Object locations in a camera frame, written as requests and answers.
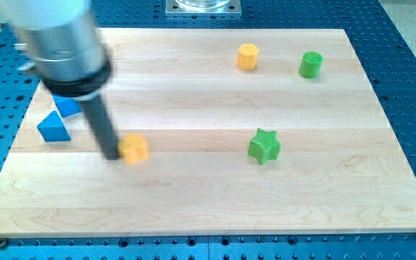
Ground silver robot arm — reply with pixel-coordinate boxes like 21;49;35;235
0;0;119;160

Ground yellow hexagon block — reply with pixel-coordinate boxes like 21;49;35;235
236;44;259;70

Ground light wooden board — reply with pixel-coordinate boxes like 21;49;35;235
0;28;416;238

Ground yellow heart block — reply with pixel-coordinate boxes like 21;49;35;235
118;134;150;165

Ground blue cube block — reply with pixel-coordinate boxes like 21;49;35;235
53;95;82;118

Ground green cylinder block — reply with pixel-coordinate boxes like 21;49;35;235
298;51;324;79

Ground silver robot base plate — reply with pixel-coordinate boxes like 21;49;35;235
165;0;242;17

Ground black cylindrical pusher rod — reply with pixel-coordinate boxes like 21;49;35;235
79;95;120;160

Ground blue triangle block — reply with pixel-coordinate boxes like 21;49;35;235
37;110;71;142

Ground green star block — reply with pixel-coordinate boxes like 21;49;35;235
248;128;282;165

